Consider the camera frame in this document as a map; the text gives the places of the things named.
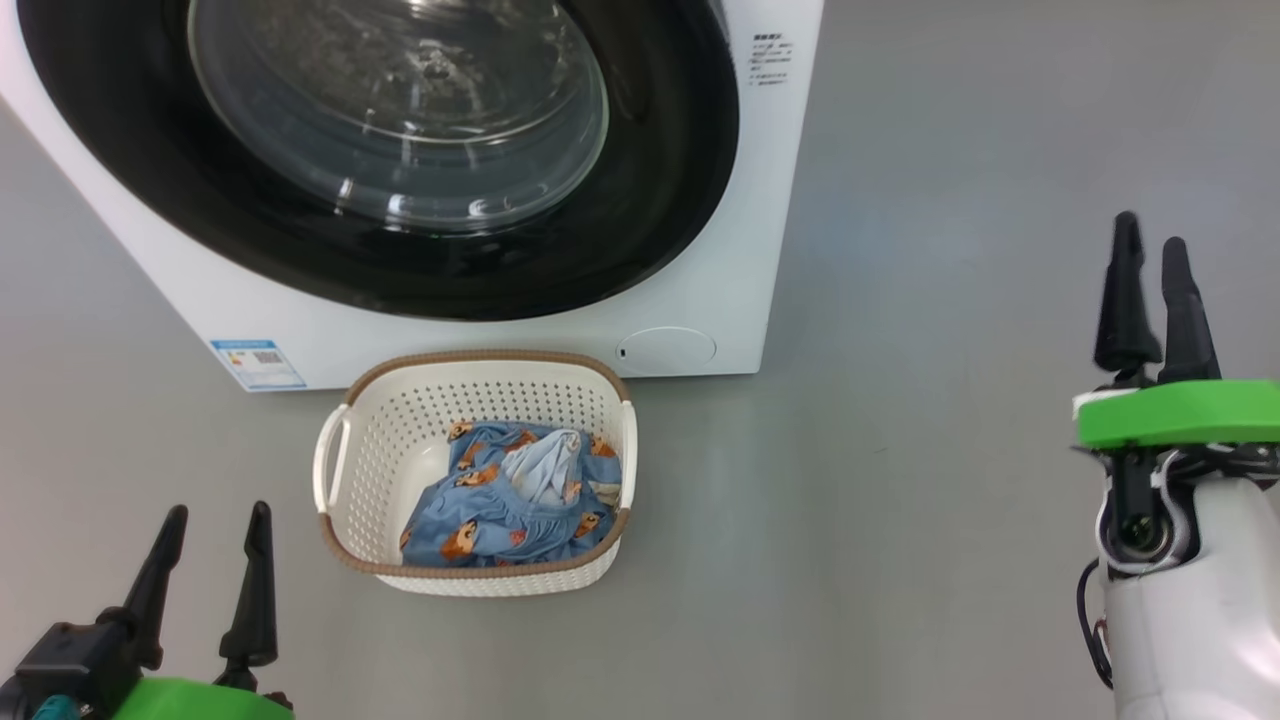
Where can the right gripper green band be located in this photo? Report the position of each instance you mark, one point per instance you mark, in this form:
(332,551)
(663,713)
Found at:
(1180,412)

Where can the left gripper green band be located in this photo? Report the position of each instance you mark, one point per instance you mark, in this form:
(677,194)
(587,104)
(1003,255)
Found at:
(200,702)

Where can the blue cartoon print garment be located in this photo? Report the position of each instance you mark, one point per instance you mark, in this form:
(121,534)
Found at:
(480,520)

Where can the black round glass washer door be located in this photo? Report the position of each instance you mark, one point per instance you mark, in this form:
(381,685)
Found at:
(650,200)

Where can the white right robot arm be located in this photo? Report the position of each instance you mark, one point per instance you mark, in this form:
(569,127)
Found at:
(1200,630)

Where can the cream perforated laundry basket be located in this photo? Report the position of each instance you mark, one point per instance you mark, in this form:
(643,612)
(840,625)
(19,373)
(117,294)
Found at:
(380,470)

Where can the white front-load washing machine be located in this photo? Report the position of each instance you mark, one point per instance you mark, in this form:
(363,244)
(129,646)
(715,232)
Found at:
(700,230)

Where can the blue energy label sticker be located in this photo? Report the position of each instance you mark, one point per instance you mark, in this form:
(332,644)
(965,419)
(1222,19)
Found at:
(258,364)

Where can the black text label sticker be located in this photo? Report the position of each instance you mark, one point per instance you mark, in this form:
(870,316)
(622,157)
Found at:
(770,60)

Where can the round white filter cover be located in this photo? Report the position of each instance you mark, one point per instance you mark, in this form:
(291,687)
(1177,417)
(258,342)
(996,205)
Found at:
(665,350)

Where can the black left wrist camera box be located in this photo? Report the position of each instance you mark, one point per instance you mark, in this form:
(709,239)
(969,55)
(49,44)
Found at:
(70,660)

